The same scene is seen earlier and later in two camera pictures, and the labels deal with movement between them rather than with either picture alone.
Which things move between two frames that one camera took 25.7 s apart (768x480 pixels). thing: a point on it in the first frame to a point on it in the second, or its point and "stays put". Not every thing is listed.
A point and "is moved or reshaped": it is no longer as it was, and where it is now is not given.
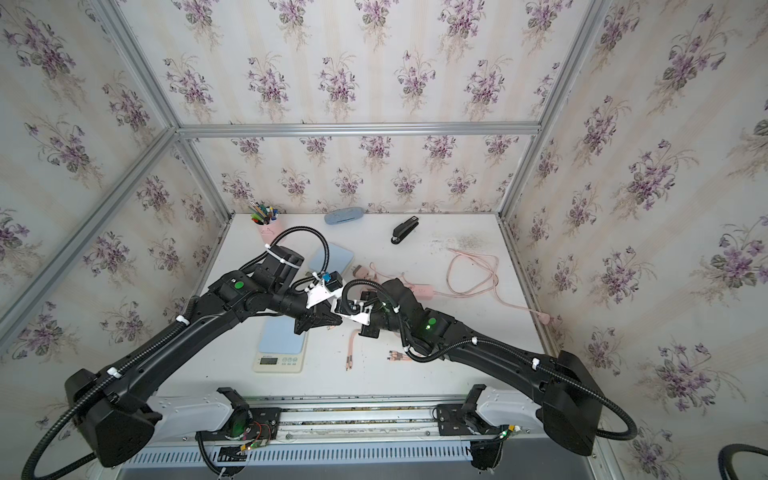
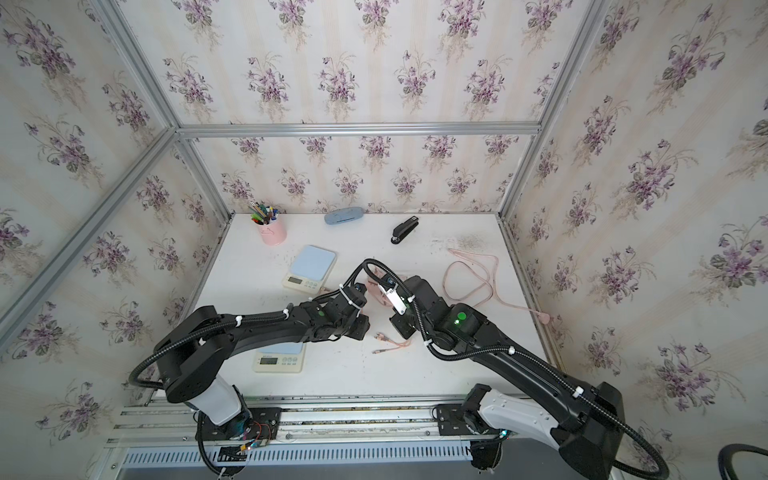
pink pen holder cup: [269, 232] stays put
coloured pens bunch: [262, 214] stays put
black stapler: [401, 231] stays put
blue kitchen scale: [279, 349] stays put
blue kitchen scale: [339, 259] is moved or reshaped
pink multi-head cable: [393, 355] to [382, 337]
